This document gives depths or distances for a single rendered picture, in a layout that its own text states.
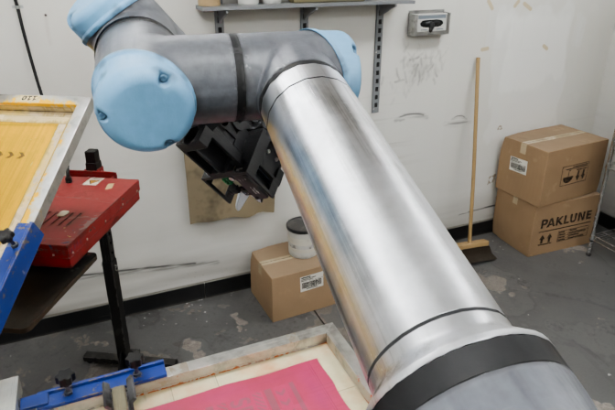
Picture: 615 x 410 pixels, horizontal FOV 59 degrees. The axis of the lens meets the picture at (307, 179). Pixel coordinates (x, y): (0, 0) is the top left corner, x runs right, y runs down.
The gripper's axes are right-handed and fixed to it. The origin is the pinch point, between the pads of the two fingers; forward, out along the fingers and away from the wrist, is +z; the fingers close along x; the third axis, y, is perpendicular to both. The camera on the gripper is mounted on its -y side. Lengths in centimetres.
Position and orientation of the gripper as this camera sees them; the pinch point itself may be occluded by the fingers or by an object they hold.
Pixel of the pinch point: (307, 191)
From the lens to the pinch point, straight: 72.1
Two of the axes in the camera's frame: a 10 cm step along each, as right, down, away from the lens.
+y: -2.6, 8.1, -5.2
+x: 8.0, -1.2, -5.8
